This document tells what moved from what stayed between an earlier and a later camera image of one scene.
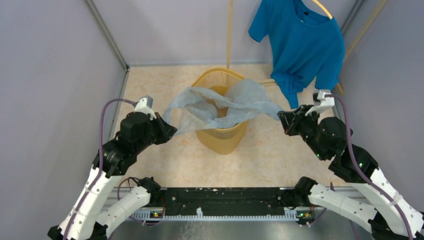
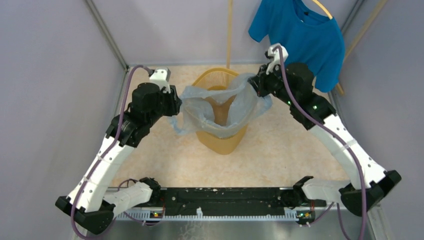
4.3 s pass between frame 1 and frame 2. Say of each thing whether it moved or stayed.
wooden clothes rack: stayed
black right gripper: moved
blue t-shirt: stayed
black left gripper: moved
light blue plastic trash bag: moved
